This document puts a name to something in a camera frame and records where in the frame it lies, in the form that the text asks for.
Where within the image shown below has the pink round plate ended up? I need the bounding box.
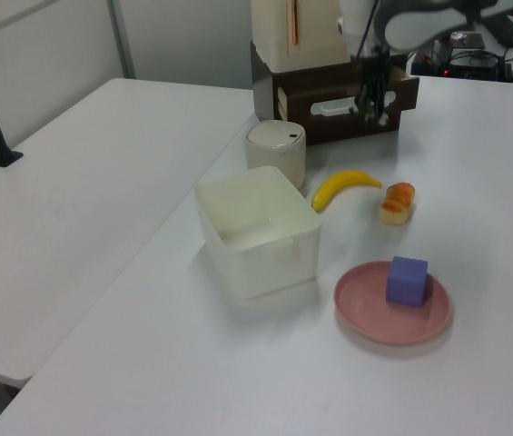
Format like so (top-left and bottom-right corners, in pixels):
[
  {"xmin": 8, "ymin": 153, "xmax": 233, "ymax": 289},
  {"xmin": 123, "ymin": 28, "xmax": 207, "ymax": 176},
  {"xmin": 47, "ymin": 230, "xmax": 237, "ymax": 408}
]
[{"xmin": 332, "ymin": 260, "xmax": 454, "ymax": 346}]

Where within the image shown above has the yellow toy banana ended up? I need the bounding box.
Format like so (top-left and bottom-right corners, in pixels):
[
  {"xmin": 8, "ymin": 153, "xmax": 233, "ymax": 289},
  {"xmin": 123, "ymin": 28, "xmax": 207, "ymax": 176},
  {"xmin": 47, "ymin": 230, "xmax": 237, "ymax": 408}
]
[{"xmin": 311, "ymin": 169, "xmax": 383, "ymax": 213}]

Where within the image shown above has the silver electronics box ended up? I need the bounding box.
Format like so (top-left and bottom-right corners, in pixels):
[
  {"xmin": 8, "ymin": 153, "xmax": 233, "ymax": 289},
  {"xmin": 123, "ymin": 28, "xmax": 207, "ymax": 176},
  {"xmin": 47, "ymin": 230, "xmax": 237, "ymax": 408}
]
[{"xmin": 448, "ymin": 30, "xmax": 487, "ymax": 50}]

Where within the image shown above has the black electronics box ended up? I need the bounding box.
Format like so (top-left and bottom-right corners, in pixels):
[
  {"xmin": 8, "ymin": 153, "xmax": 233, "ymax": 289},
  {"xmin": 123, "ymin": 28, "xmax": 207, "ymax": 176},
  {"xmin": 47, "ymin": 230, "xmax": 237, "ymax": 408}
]
[{"xmin": 446, "ymin": 50, "xmax": 513, "ymax": 81}]

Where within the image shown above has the small white lidded trash bin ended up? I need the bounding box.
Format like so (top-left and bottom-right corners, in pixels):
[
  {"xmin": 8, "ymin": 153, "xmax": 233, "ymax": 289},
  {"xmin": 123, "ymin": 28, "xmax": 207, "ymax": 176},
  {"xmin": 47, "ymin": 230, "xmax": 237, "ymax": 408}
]
[{"xmin": 243, "ymin": 120, "xmax": 308, "ymax": 190}]

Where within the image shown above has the dark brown cabinet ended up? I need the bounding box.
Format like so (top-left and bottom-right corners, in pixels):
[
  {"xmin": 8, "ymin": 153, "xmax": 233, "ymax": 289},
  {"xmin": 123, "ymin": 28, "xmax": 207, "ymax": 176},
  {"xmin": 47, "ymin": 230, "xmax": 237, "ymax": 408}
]
[{"xmin": 250, "ymin": 40, "xmax": 361, "ymax": 146}]

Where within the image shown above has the black monitor stand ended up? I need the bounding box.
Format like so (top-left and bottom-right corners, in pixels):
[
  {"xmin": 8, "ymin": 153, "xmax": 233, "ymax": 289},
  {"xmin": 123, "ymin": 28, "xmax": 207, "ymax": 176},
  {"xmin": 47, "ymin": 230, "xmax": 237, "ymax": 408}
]
[{"xmin": 478, "ymin": 13, "xmax": 513, "ymax": 46}]

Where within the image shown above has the orange glazed toy bread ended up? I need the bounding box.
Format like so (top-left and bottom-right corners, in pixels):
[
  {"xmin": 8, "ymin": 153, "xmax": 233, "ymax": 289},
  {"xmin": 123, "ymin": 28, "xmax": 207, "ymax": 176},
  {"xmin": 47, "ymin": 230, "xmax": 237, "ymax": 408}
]
[{"xmin": 378, "ymin": 182, "xmax": 418, "ymax": 226}]

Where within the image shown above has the white drawer handle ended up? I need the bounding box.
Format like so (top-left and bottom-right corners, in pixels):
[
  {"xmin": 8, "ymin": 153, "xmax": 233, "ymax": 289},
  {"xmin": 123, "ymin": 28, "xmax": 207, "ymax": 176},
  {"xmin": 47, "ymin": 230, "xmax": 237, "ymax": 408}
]
[{"xmin": 309, "ymin": 90, "xmax": 397, "ymax": 117}]

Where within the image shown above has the copper handle strip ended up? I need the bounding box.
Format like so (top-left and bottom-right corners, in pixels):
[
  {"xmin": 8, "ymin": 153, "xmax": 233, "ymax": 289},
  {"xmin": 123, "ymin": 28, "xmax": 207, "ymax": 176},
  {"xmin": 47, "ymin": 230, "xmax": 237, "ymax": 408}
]
[{"xmin": 289, "ymin": 0, "xmax": 301, "ymax": 46}]

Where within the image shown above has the wooden drawer with brown front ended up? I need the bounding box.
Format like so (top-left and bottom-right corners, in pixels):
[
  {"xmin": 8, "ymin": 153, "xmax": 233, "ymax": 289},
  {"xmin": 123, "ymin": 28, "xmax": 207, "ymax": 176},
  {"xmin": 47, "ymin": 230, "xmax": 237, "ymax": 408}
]
[{"xmin": 276, "ymin": 61, "xmax": 420, "ymax": 147}]

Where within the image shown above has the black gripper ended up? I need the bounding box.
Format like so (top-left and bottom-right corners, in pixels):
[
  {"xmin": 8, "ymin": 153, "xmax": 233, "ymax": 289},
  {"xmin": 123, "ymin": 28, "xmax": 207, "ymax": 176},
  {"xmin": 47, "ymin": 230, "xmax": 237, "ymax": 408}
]
[{"xmin": 350, "ymin": 43, "xmax": 394, "ymax": 127}]

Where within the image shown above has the purple foam cube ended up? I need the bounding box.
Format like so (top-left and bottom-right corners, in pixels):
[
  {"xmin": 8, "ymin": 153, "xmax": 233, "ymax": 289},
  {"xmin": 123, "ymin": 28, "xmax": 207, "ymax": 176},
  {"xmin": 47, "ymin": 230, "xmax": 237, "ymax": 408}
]
[{"xmin": 385, "ymin": 255, "xmax": 429, "ymax": 310}]

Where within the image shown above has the cream plastic storage box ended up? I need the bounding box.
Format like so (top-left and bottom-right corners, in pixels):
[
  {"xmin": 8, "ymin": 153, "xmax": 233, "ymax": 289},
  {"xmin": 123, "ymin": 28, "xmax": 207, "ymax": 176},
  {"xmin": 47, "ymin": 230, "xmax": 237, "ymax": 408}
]
[{"xmin": 193, "ymin": 165, "xmax": 322, "ymax": 301}]

